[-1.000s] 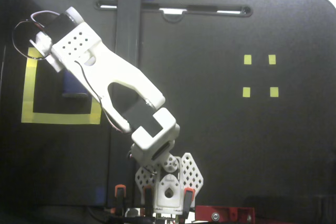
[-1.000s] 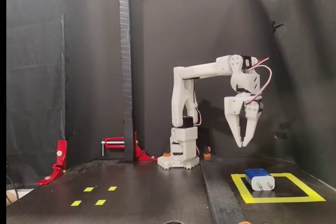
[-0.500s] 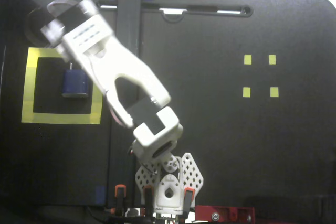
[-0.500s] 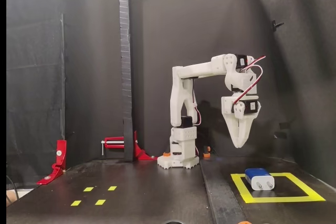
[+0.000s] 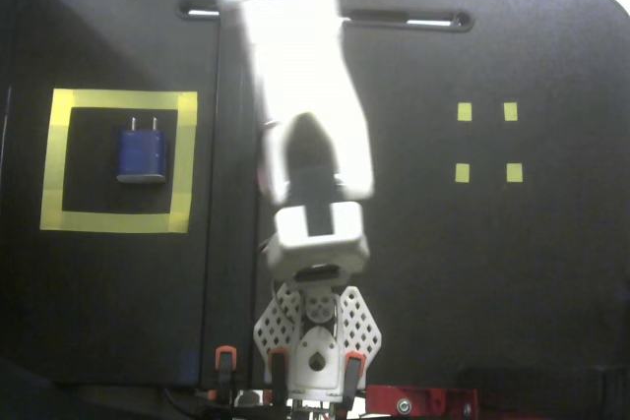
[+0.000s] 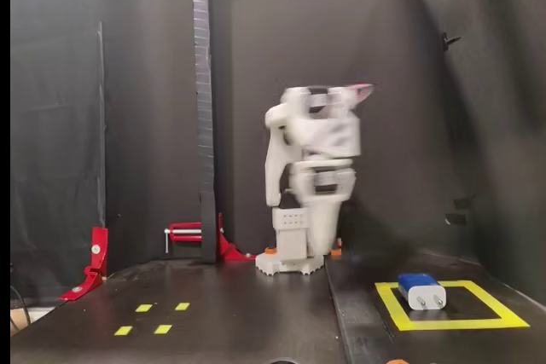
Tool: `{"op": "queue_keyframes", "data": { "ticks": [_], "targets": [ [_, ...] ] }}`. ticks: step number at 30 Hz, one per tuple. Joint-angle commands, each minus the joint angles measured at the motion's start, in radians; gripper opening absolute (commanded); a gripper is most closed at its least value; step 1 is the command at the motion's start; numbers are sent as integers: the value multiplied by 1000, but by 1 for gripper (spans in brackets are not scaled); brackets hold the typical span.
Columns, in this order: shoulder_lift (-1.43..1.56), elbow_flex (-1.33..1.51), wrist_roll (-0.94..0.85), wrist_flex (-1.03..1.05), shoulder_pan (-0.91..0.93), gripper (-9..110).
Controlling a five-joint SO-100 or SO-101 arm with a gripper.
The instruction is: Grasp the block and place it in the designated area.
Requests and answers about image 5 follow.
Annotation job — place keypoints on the blue white charger block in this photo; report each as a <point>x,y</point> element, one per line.
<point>140,154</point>

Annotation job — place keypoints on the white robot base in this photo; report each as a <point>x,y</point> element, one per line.
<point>361,321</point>

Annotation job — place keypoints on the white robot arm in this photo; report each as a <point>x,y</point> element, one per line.
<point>305,71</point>

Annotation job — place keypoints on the black flat strip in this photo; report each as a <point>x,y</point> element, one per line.
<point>231,144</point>

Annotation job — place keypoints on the small yellow tape marker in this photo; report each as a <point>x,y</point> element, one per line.
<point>462,172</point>
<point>514,172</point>
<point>464,111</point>
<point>510,111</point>

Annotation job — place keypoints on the black tape piece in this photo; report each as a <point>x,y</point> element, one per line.
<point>379,16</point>

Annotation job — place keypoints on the yellow tape square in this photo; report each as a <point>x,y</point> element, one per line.
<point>113,222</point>

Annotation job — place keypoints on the blue tape piece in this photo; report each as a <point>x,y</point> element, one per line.
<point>188,363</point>

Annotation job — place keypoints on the red screw clamp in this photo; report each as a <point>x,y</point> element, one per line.
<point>423,400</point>

